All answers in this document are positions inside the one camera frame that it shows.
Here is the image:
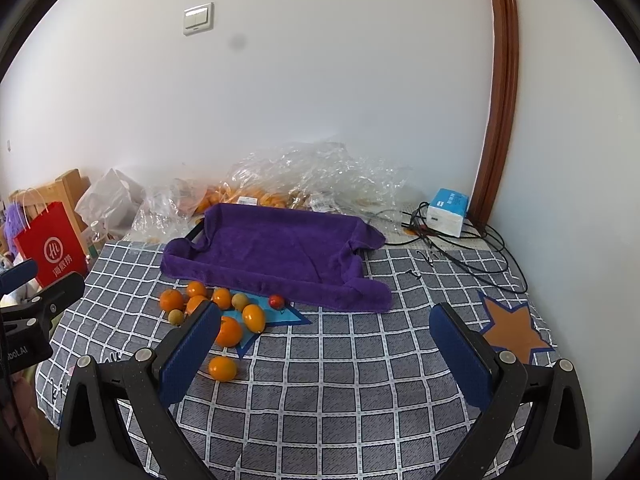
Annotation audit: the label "oval orange kumquat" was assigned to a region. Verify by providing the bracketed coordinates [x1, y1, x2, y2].
[242, 304, 266, 334]

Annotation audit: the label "orange star mat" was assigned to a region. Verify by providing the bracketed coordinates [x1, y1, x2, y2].
[478, 292, 553, 364]

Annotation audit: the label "grey checked tablecloth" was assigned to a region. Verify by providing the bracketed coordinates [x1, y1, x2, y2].
[35, 242, 526, 479]

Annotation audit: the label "orange mandarin back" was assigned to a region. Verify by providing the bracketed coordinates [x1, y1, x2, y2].
[186, 281, 207, 298]

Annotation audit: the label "small orange mandarin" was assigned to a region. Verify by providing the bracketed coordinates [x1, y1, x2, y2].
[212, 287, 232, 311]

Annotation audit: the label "black tray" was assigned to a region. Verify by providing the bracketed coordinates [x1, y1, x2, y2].
[186, 218, 204, 242]

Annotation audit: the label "purple towel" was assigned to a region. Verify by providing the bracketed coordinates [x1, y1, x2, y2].
[160, 204, 393, 313]

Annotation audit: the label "white light switch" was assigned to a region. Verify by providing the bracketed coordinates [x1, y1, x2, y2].
[182, 2, 215, 36]

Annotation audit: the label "small clear plastic bag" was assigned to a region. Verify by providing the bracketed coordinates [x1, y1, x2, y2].
[124, 179, 207, 244]

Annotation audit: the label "orange mandarin front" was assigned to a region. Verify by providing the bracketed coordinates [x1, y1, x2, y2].
[207, 356, 238, 382]

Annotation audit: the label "red paper bag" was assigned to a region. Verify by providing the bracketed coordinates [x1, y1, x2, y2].
[14, 202, 88, 288]

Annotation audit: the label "red cherry tomato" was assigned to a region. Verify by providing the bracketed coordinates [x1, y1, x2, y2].
[268, 295, 285, 311]

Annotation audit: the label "wooden chair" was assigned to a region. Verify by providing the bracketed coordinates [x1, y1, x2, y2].
[9, 169, 90, 238]

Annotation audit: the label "clear plastic fruit bag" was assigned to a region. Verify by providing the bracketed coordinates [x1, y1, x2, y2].
[195, 141, 410, 220]

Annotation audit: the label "large rough orange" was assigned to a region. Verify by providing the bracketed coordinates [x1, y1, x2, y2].
[158, 289, 184, 313]

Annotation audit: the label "brown door frame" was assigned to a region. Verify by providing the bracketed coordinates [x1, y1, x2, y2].
[469, 0, 520, 226]

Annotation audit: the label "white plastic bag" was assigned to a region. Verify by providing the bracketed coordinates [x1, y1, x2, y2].
[75, 168, 144, 237]

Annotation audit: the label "brown-green round fruit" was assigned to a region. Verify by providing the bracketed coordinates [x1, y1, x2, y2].
[167, 309, 184, 326]

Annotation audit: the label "blue white box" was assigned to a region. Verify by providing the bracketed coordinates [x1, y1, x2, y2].
[426, 188, 469, 237]

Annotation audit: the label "black cables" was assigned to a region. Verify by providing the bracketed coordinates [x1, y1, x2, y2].
[364, 201, 530, 295]

